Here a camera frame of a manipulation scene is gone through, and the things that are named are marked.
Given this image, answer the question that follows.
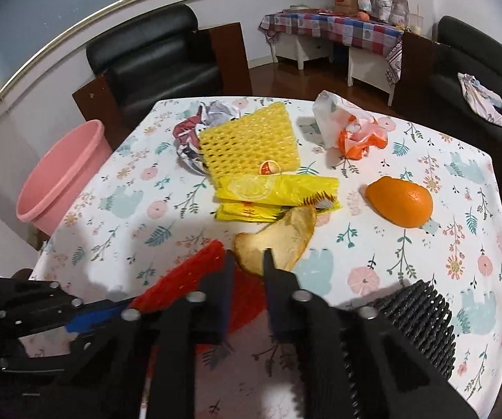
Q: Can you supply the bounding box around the narrow black leather armchair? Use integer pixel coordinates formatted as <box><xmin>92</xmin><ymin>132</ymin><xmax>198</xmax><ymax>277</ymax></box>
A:
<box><xmin>392</xmin><ymin>15</ymin><xmax>502</xmax><ymax>140</ymax></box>

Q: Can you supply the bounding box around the red foam net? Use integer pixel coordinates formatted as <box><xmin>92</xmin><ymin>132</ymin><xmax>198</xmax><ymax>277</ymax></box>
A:
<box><xmin>131</xmin><ymin>240</ymin><xmax>269</xmax><ymax>350</ymax></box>

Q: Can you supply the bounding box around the yellow plastic bag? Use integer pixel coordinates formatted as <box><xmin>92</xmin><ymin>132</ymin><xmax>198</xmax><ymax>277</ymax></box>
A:
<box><xmin>213</xmin><ymin>175</ymin><xmax>341</xmax><ymax>222</ymax></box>

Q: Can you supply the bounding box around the floral tablecloth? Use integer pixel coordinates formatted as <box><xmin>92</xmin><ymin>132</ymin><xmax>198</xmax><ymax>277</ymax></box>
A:
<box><xmin>30</xmin><ymin>96</ymin><xmax>502</xmax><ymax>419</ymax></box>

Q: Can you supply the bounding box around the pink plastic bucket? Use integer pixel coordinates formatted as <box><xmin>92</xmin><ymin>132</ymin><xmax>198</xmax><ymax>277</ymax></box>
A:
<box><xmin>16</xmin><ymin>120</ymin><xmax>113</xmax><ymax>236</ymax></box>

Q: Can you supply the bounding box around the wide black leather armchair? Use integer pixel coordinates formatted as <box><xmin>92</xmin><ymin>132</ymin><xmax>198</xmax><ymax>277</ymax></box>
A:
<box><xmin>72</xmin><ymin>3</ymin><xmax>253</xmax><ymax>149</ymax></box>

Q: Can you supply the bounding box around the foil wrapper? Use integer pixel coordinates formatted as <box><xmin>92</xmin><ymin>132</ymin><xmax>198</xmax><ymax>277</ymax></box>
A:
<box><xmin>172</xmin><ymin>100</ymin><xmax>240</xmax><ymax>175</ymax></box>

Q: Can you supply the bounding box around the yellow foam net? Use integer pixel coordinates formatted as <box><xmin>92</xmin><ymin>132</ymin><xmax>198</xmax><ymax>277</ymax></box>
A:
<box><xmin>200</xmin><ymin>101</ymin><xmax>301</xmax><ymax>188</ymax></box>

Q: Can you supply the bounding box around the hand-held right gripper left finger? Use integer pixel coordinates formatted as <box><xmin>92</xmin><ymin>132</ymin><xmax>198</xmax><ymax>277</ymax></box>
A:
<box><xmin>65</xmin><ymin>250</ymin><xmax>238</xmax><ymax>419</ymax></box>

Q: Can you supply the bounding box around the white side table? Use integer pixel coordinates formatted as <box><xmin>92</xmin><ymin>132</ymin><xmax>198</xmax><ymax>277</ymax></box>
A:
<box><xmin>272</xmin><ymin>32</ymin><xmax>397</xmax><ymax>105</ymax></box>

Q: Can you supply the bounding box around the crumpled patterned cloth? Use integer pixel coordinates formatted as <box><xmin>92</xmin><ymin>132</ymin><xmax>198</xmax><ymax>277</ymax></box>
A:
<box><xmin>458</xmin><ymin>72</ymin><xmax>502</xmax><ymax>129</ymax></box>

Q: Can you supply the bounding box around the yellow-brown fruit peel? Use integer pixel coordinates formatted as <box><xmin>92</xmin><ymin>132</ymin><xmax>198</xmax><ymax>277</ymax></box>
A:
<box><xmin>233</xmin><ymin>204</ymin><xmax>318</xmax><ymax>277</ymax></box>

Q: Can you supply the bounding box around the checkered tablecloth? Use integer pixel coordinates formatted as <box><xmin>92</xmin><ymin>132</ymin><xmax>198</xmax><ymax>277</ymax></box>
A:
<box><xmin>259</xmin><ymin>9</ymin><xmax>409</xmax><ymax>86</ymax></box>

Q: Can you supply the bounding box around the black foam net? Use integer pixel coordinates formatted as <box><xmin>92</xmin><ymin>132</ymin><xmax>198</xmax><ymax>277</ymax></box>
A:
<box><xmin>342</xmin><ymin>280</ymin><xmax>456</xmax><ymax>380</ymax></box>

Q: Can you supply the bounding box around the orange peel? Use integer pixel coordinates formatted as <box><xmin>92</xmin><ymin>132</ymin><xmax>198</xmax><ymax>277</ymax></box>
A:
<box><xmin>365</xmin><ymin>177</ymin><xmax>434</xmax><ymax>228</ymax></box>

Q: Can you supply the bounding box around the white and orange plastic bag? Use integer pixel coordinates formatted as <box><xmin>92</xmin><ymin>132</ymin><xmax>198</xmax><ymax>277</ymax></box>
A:
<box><xmin>312</xmin><ymin>90</ymin><xmax>390</xmax><ymax>161</ymax></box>

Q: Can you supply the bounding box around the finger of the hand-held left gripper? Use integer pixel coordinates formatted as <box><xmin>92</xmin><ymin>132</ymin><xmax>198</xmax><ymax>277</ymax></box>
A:
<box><xmin>0</xmin><ymin>353</ymin><xmax>78</xmax><ymax>381</ymax></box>
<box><xmin>0</xmin><ymin>278</ymin><xmax>136</xmax><ymax>338</ymax></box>

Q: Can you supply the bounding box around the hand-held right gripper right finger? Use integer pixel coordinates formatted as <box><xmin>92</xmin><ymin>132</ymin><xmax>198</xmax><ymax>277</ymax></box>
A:
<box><xmin>264</xmin><ymin>249</ymin><xmax>480</xmax><ymax>419</ymax></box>

